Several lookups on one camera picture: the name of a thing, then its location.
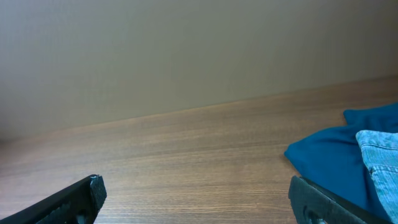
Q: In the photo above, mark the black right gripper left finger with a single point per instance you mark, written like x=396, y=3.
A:
x=79, y=203

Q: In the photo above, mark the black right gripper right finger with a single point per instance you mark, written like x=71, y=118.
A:
x=313, y=204

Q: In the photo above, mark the light blue denim shorts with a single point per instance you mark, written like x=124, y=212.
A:
x=379, y=152

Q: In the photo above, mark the blue shirt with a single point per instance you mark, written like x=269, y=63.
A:
x=332, y=157

